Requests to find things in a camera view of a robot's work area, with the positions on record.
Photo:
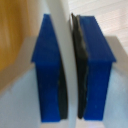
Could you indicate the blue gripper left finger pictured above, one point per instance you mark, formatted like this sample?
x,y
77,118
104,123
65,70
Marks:
x,y
46,76

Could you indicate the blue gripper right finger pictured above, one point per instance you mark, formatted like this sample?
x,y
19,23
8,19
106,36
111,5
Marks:
x,y
95,76

